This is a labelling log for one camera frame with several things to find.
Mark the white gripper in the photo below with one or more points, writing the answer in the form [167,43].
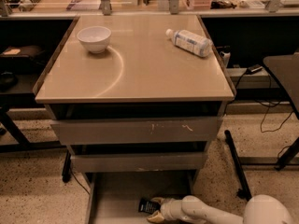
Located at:
[168,210]

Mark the dark blue rxbar wrapper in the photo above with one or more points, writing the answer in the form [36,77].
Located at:
[148,206]

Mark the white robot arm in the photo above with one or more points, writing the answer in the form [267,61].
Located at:
[260,209]

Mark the open grey bottom drawer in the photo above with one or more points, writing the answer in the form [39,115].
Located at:
[115,197]

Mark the grey middle drawer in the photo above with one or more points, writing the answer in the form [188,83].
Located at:
[143,162]

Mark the grey top drawer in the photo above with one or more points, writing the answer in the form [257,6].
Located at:
[135,131]

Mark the grey drawer cabinet with countertop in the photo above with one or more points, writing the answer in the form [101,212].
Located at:
[140,75]

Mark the black table leg base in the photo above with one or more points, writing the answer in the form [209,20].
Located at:
[244,191]

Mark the black left table leg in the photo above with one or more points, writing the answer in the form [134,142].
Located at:
[23,144]

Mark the clear plastic water bottle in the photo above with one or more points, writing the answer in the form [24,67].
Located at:
[191,42]

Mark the black power adapter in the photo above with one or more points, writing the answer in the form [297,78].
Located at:
[254,69]

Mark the white ceramic bowl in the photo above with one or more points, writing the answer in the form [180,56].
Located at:
[94,39]

